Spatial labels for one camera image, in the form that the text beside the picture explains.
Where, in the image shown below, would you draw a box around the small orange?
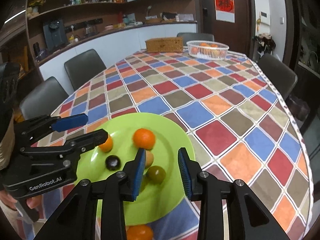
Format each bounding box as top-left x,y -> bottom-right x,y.
99,135 -> 113,152
126,225 -> 153,240

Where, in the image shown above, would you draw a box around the green plate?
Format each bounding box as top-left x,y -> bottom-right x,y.
76,113 -> 195,226

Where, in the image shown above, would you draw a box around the dark wooden door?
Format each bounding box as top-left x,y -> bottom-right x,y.
199,0 -> 253,56

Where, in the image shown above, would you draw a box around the person left hand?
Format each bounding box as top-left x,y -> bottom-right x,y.
0,189 -> 42,212

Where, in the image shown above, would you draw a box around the dark chair right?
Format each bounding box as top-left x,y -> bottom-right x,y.
257,54 -> 298,100

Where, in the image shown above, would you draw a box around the dark purple plum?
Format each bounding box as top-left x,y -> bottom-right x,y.
105,155 -> 121,171

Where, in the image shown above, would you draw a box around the tan round fruit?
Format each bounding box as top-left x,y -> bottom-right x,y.
145,151 -> 154,168

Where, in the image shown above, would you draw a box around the black coffee machine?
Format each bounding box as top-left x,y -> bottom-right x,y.
43,19 -> 68,53

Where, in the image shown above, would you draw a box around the brown woven box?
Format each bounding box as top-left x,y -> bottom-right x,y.
145,37 -> 183,53

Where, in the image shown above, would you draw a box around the dark chair left near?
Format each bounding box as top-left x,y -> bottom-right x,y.
20,76 -> 68,120

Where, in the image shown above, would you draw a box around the checkered tablecloth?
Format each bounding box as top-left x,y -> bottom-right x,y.
39,50 -> 313,239

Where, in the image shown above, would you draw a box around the red white door poster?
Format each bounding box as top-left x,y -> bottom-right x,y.
214,0 -> 235,23

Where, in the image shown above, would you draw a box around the dark chair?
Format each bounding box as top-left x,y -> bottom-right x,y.
20,76 -> 68,120
257,54 -> 298,100
64,49 -> 106,90

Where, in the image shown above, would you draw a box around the dark chair far end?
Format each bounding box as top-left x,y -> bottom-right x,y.
177,33 -> 214,46

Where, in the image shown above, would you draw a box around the white fruit basket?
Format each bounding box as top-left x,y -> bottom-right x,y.
187,40 -> 229,60

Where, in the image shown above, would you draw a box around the dark chair left far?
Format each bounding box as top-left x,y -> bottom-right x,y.
64,49 -> 106,90

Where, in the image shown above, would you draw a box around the green round fruit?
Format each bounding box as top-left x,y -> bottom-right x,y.
146,166 -> 166,184

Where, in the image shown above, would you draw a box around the orange tangerine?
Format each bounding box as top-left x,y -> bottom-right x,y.
132,128 -> 156,150

